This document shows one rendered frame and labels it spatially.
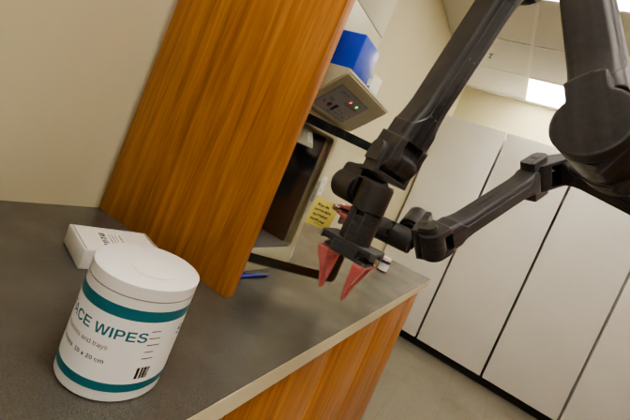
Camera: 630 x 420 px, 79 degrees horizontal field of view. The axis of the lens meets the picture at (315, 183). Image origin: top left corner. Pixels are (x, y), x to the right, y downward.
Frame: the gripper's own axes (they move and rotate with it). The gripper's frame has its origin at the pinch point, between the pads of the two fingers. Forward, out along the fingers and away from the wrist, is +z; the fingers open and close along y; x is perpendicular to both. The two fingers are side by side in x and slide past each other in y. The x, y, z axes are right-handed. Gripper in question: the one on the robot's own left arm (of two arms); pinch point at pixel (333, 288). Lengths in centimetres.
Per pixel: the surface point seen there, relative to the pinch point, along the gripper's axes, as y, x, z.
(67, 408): 10.6, 34.3, 16.0
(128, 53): 76, 0, -25
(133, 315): 9.7, 31.3, 4.7
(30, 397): 13.9, 36.6, 16.0
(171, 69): 66, -6, -25
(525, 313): -59, -325, 34
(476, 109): 57, -370, -132
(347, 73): 21.9, -14.1, -39.4
